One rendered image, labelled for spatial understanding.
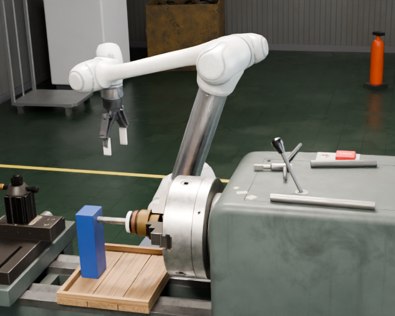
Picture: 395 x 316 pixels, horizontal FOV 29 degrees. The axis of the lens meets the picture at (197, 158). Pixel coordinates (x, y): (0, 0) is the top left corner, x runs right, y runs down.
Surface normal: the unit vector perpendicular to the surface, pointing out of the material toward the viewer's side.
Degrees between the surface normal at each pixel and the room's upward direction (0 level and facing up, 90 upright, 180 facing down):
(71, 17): 90
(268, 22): 90
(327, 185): 0
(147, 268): 0
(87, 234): 90
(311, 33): 90
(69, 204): 0
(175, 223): 62
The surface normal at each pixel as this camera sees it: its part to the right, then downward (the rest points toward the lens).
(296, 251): -0.25, 0.33
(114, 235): -0.04, -0.94
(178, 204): -0.19, -0.48
